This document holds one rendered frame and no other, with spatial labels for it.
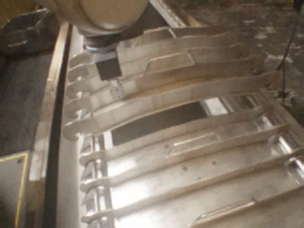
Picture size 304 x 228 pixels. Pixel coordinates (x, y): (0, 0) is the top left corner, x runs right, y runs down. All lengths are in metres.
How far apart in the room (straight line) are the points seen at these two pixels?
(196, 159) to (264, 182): 0.18
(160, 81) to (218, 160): 0.26
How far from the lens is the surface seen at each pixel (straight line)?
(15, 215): 1.36
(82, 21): 0.20
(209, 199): 0.50
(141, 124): 2.19
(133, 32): 0.43
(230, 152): 0.57
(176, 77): 0.56
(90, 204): 0.61
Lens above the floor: 3.15
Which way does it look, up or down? 47 degrees down
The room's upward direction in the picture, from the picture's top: 9 degrees counter-clockwise
